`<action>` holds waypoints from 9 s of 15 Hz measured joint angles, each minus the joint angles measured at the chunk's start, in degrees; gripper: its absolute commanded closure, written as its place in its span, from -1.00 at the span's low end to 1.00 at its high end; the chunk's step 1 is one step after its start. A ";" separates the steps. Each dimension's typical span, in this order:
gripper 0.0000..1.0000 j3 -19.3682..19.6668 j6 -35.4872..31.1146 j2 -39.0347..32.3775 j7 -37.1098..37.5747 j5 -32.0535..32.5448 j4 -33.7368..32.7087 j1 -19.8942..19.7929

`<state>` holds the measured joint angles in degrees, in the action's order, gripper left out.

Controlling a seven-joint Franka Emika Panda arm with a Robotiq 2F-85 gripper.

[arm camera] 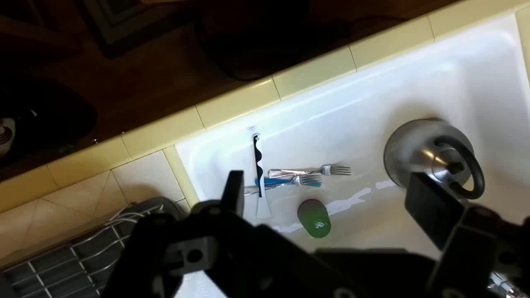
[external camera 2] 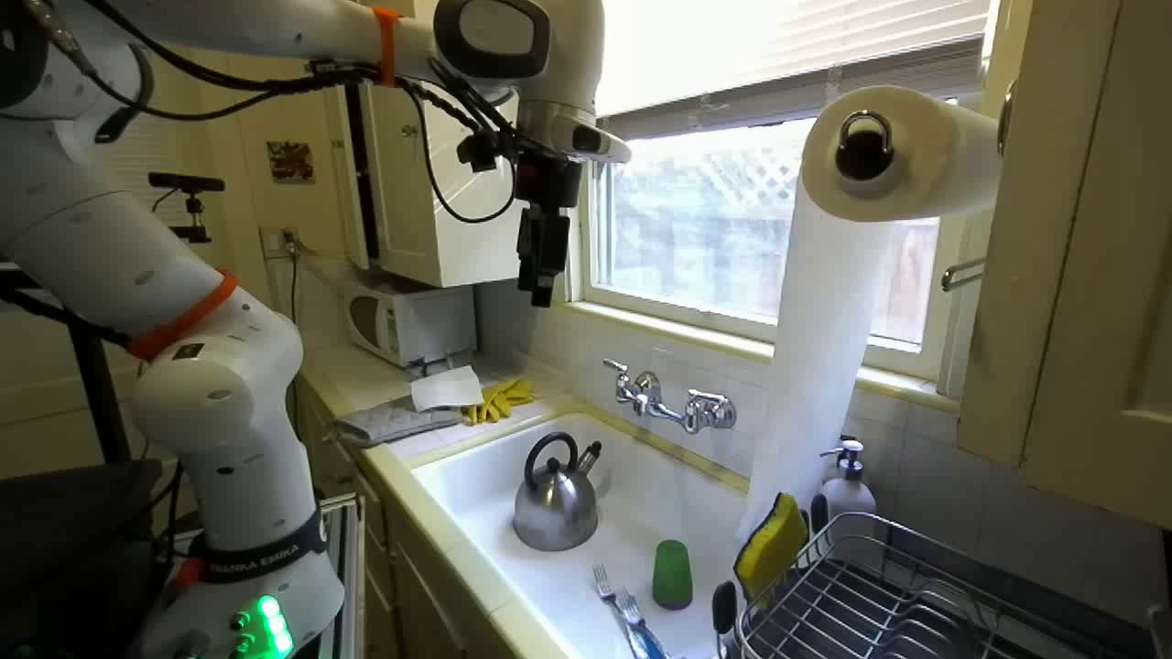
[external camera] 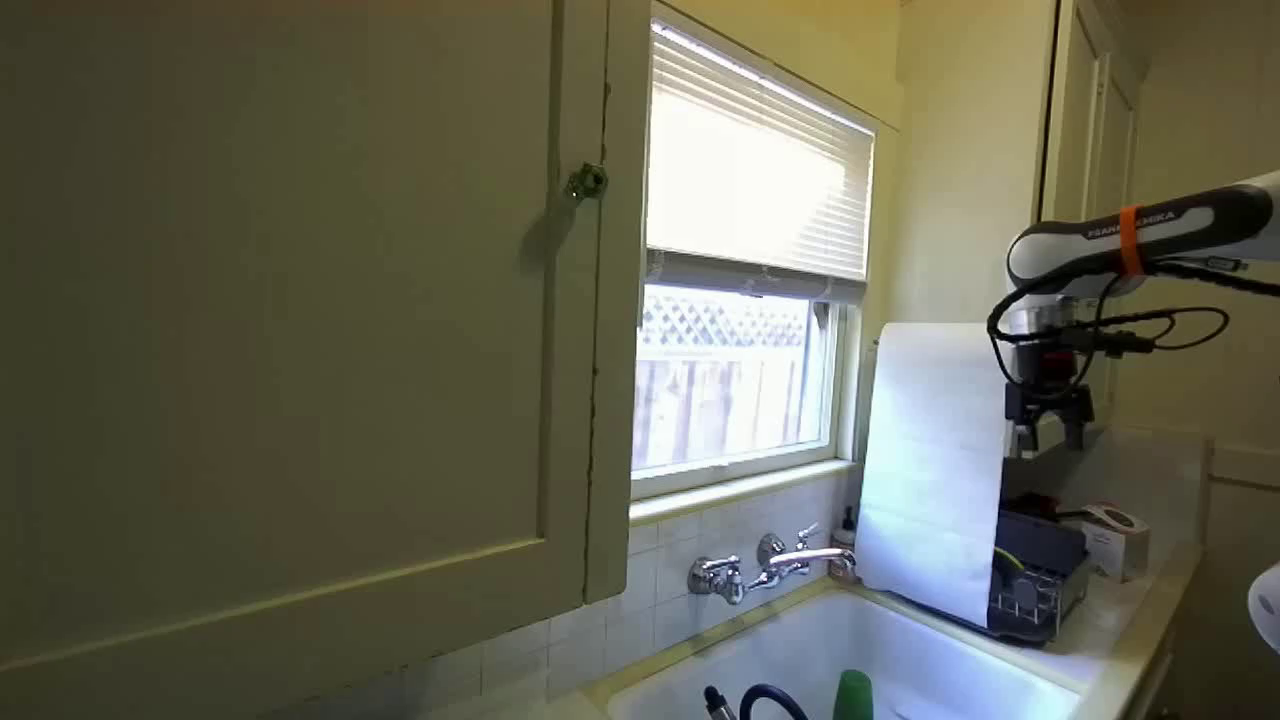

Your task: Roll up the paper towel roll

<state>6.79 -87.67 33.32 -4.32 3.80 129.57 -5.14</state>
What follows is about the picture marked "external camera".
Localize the cream wall cabinet with latch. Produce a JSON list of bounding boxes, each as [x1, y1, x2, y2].
[[0, 0, 656, 720]]

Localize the metal cabinet latch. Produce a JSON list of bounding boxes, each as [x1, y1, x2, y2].
[[560, 160, 612, 207]]

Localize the orange strap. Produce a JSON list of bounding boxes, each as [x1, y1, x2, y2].
[[1116, 198, 1148, 278]]

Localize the chrome wall faucet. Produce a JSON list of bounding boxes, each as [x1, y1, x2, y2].
[[685, 518, 862, 610]]

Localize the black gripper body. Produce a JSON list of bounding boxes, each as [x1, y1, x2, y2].
[[1012, 333, 1096, 401]]

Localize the steel kettle black handle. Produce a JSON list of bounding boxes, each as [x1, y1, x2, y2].
[[701, 678, 813, 720]]

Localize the white paper towel roll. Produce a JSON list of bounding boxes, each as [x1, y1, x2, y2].
[[852, 317, 1017, 633]]

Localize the cream wall cabinet holding towel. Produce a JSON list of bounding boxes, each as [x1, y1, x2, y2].
[[882, 0, 1151, 456]]

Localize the small white box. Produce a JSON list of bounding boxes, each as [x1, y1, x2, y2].
[[1075, 499, 1151, 580]]

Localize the green plastic cup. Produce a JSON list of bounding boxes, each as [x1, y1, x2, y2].
[[830, 666, 877, 720]]

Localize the white sink basin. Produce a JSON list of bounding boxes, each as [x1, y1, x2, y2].
[[603, 583, 1090, 720]]

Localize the wire dish rack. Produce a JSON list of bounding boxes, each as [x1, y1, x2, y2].
[[989, 505, 1096, 653]]

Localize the white window frame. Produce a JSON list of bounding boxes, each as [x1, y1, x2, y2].
[[627, 3, 890, 522]]

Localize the white window blind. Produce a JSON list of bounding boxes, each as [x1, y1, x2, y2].
[[649, 12, 881, 303]]

